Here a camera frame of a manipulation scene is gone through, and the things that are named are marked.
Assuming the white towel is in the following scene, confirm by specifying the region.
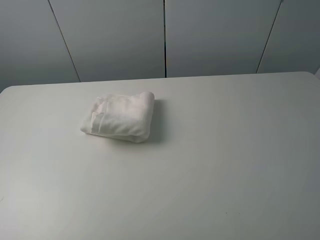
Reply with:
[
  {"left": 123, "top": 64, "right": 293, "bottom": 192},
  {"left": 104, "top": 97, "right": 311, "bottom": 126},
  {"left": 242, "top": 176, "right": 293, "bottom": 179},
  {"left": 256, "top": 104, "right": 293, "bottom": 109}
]
[{"left": 80, "top": 92, "right": 155, "bottom": 143}]

